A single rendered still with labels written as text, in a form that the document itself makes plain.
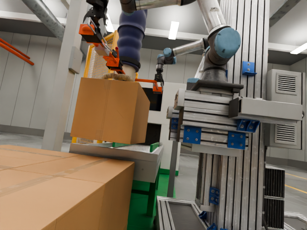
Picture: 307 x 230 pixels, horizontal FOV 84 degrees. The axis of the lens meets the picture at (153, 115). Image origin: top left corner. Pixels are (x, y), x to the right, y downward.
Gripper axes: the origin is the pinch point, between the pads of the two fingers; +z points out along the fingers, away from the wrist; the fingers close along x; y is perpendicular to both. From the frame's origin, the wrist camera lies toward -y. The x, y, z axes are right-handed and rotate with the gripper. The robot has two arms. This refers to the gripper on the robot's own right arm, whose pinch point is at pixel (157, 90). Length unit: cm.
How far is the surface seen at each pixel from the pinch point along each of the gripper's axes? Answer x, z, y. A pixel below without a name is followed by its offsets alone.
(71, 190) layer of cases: -11, 64, 113
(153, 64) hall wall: -134, -394, -851
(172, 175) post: 22, 85, -22
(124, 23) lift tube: -29, -43, 40
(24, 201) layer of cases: -16, 64, 125
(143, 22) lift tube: -15, -49, 33
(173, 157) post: 22, 66, -22
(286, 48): 556, -461, -724
